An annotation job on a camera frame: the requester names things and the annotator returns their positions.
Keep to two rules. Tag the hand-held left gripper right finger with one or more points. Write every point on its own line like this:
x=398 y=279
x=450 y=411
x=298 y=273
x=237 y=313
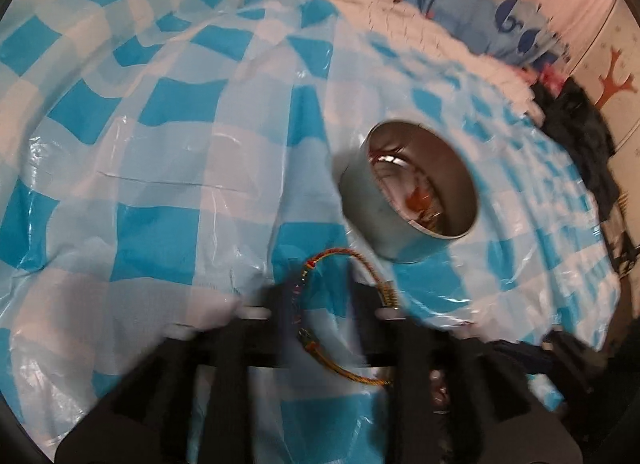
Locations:
x=370 y=334

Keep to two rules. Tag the pink cloth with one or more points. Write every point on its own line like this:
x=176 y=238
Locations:
x=547 y=77

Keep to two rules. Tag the white striped quilt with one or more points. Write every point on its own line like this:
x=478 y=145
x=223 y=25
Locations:
x=425 y=28

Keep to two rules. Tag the blue white checked plastic sheet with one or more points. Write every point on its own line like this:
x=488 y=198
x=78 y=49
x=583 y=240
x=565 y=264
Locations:
x=175 y=244

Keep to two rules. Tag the dark clothing pile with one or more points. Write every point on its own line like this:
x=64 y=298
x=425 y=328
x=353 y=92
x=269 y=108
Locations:
x=575 y=128

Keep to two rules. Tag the round metal tin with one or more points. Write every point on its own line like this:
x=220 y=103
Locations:
x=370 y=214

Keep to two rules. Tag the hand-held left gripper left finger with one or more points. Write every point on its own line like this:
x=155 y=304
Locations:
x=290 y=305

